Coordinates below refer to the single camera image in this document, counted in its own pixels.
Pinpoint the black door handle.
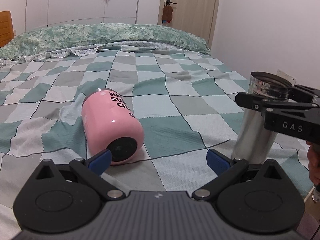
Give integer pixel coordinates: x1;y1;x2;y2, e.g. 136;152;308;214
165;0;176;6

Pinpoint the person's right hand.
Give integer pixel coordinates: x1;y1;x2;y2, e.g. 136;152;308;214
306;141;320;186

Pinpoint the white wardrobe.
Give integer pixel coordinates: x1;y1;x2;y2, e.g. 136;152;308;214
25;0;138;31

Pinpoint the wooden headboard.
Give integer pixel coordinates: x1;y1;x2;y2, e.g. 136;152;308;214
0;11;14;47

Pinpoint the checkered green grey blanket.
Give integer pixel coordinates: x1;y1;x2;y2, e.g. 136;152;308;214
0;47;316;230

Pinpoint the brown plush door hanger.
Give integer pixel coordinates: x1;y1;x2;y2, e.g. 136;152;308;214
161;5;173;24

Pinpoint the green floral quilt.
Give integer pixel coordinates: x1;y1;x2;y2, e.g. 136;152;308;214
1;23;210;60

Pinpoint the stainless steel cup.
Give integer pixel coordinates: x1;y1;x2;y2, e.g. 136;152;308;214
232;72;292;164

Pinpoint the pink printed cup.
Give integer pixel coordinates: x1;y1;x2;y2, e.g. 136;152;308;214
81;88;144;165

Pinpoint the wooden door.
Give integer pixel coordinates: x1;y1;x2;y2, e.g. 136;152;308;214
157;0;219;46

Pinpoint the white wall socket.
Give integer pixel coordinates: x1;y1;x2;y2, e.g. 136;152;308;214
277;70;297;85

